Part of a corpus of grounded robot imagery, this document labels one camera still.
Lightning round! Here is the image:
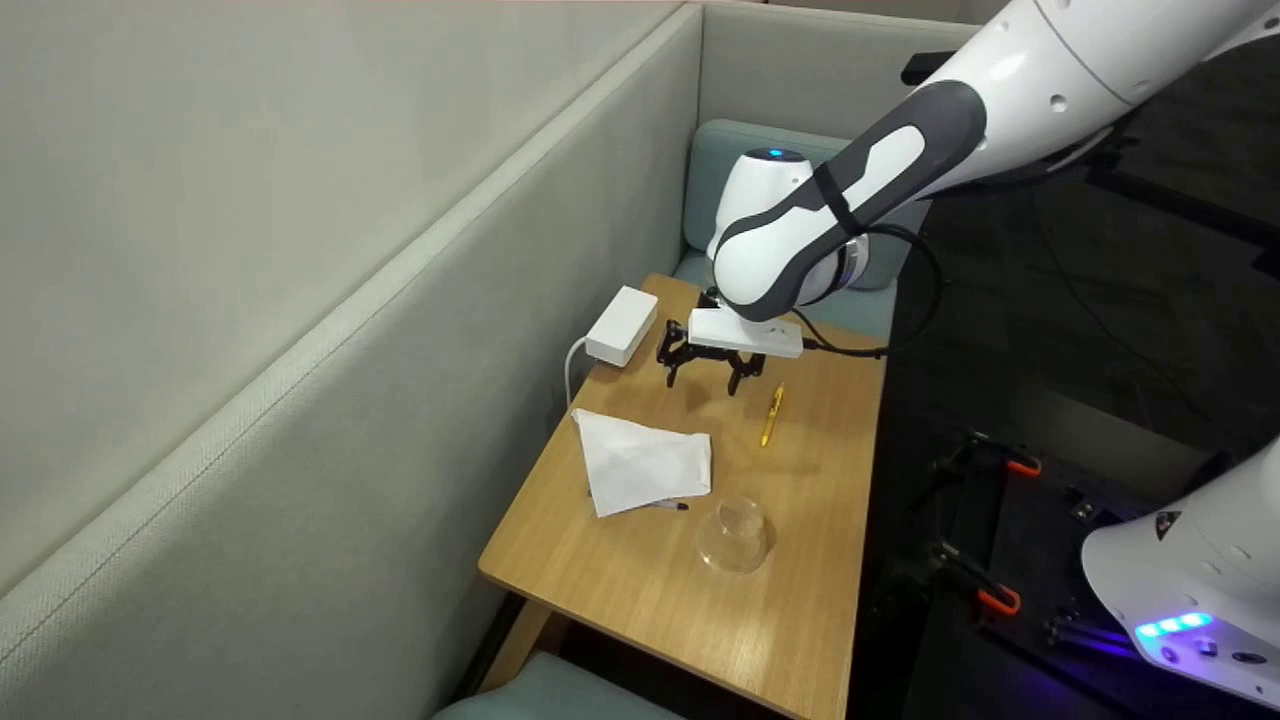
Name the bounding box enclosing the black orange-tipped clamp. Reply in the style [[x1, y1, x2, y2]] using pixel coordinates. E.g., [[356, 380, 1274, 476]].
[[926, 429, 1048, 503], [914, 536, 1027, 620]]

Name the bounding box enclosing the white wiping cloth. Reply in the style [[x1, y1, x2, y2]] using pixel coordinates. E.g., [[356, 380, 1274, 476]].
[[568, 404, 718, 526]]

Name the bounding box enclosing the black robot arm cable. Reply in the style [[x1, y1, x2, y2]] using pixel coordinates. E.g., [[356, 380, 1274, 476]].
[[797, 221, 949, 363]]

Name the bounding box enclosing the teal upholstered chair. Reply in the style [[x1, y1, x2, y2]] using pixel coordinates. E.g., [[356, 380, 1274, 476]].
[[674, 117, 939, 345]]

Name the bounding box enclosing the clear drinking glass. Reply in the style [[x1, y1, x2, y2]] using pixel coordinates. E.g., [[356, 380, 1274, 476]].
[[697, 492, 780, 579]]

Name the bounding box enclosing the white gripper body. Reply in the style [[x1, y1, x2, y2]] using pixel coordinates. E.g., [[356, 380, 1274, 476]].
[[682, 304, 806, 363]]

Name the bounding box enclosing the white router cable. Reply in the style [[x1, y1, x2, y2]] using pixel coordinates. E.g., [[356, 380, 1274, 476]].
[[560, 333, 595, 410]]

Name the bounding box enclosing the white router box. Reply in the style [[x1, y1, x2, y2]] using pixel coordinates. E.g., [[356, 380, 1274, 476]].
[[579, 282, 663, 371]]

